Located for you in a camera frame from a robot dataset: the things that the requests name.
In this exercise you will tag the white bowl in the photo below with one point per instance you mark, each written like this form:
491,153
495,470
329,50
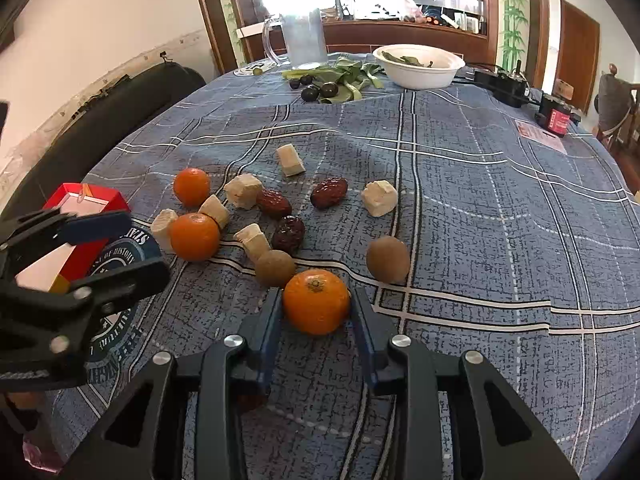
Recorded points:
420,77

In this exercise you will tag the white sugarcane chunk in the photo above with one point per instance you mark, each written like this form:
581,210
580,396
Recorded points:
290,159
162,227
215,211
380,198
243,191
254,240

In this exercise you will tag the blue plaid tablecloth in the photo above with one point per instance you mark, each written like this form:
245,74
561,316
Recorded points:
475,240

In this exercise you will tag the dark blue printed bag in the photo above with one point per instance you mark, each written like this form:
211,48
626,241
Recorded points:
120,260

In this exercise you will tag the brown kiwi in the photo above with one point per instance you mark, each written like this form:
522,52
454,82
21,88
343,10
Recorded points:
388,259
275,268

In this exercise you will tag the red paper box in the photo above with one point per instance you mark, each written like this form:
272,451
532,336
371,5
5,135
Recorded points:
75,195

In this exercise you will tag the green leaves in bowl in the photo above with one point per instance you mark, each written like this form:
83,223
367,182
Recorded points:
405,60

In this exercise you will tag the orange mandarin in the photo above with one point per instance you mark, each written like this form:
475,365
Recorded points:
316,302
191,187
195,236

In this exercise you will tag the red and black box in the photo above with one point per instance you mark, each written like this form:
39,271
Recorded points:
554,115

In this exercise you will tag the clear glass pitcher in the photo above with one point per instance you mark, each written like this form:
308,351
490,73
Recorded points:
302,40

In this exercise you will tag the pink paper card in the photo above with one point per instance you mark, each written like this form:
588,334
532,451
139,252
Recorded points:
540,136

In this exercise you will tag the wooden chair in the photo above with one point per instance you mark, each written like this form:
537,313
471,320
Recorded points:
612,100

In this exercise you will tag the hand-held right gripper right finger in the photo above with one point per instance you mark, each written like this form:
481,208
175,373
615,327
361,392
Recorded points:
362,332

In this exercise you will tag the wooden window frame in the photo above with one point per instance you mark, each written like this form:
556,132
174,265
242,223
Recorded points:
210,10

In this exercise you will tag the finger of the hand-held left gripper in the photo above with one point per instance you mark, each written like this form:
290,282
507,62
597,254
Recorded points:
97,225
135,275

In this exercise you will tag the large dark plum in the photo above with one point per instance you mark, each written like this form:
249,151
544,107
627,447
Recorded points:
310,93
329,89

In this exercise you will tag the wooden door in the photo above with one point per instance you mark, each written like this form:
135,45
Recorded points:
577,55

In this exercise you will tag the black power adapter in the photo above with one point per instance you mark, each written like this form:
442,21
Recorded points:
500,85

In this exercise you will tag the black sofa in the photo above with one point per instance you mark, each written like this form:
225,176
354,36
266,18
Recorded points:
100,120

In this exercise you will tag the green bok choy leaves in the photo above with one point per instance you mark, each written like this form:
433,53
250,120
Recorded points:
345,72

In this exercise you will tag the red jujube date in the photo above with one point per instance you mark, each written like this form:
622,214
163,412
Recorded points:
288,234
329,192
274,203

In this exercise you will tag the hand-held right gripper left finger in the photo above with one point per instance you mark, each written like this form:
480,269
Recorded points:
270,332

